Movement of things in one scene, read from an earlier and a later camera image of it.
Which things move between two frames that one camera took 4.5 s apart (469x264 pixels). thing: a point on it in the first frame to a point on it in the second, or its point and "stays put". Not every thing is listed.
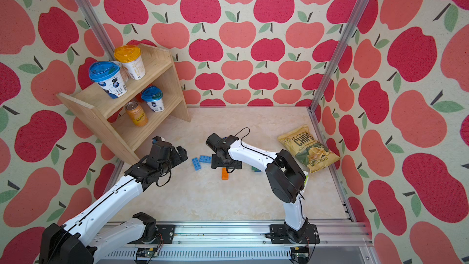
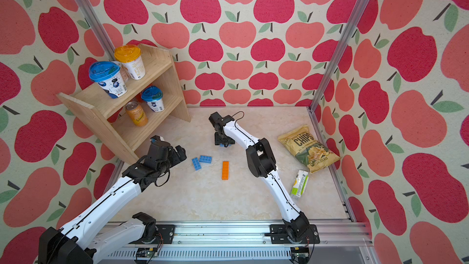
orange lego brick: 225,174 stays put
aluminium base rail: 240,243 stays put
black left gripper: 179,159 stays put
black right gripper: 216,160 to 217,141
